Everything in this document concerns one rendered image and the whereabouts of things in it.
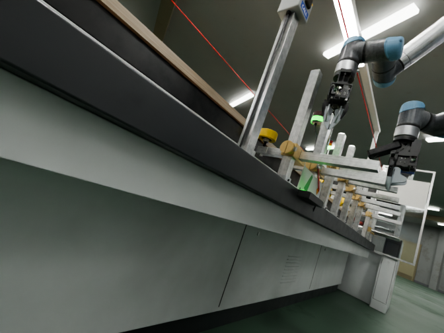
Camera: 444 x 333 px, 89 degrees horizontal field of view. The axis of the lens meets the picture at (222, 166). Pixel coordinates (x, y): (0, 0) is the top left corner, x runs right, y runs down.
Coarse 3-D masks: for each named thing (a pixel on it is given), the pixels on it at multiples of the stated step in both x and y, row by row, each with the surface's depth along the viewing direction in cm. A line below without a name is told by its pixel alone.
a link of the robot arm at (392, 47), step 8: (376, 40) 78; (384, 40) 76; (392, 40) 75; (400, 40) 74; (368, 48) 79; (376, 48) 78; (384, 48) 76; (392, 48) 75; (400, 48) 74; (368, 56) 80; (376, 56) 79; (384, 56) 77; (392, 56) 76; (400, 56) 77; (376, 64) 82; (384, 64) 80; (392, 64) 81; (376, 72) 85
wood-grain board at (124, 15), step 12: (96, 0) 48; (108, 0) 49; (120, 12) 51; (132, 24) 53; (144, 36) 56; (156, 36) 58; (156, 48) 59; (168, 48) 61; (168, 60) 62; (180, 60) 64; (180, 72) 66; (192, 72) 68; (204, 84) 72; (216, 96) 77; (228, 108) 82; (240, 120) 88
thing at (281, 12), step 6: (282, 0) 68; (288, 0) 67; (294, 0) 65; (300, 0) 64; (282, 6) 67; (288, 6) 66; (294, 6) 64; (300, 6) 64; (306, 6) 66; (312, 6) 69; (282, 12) 67; (288, 12) 66; (300, 12) 65; (282, 18) 70; (300, 18) 67; (300, 24) 69
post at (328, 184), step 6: (342, 138) 121; (336, 144) 122; (342, 144) 120; (336, 150) 120; (324, 180) 119; (330, 180) 117; (324, 186) 118; (330, 186) 118; (324, 192) 117; (324, 198) 116; (324, 204) 115
